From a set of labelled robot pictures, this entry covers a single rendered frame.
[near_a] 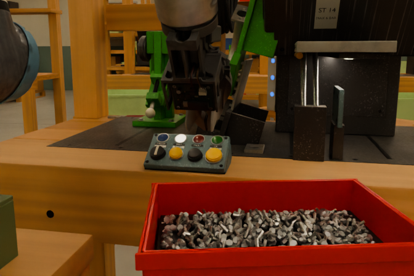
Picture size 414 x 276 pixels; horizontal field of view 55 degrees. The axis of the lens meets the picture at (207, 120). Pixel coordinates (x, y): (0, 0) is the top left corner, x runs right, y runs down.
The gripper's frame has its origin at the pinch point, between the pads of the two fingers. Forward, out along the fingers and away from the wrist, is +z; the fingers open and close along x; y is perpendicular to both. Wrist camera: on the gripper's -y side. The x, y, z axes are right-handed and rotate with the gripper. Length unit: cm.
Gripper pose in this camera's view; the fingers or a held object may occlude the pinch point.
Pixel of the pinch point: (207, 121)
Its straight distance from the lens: 63.9
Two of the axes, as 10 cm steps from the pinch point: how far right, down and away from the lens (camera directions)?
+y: -1.6, 6.9, -7.0
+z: 1.0, 7.2, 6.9
